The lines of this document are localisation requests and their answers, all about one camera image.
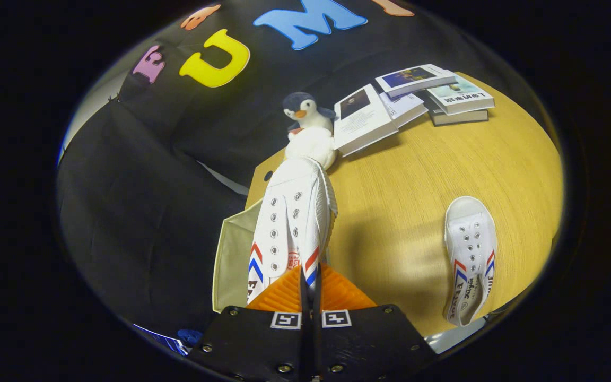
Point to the navy penguin plush toy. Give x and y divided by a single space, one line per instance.
305 111

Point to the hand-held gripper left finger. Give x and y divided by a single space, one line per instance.
252 345

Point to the plain white book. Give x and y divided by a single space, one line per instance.
409 109

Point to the book with pale green cover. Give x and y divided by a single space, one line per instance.
459 95

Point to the white striped canvas shoe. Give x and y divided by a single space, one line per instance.
289 212
470 239

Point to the white book with dark portrait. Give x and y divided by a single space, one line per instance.
364 124

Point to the dark grey book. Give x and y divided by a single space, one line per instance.
459 119

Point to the white round plush toy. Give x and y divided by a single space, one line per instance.
311 146

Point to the beige fabric storage box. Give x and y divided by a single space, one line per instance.
231 265

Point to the book with blue photo cover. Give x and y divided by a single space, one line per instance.
414 77

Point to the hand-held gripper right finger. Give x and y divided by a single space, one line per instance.
369 345

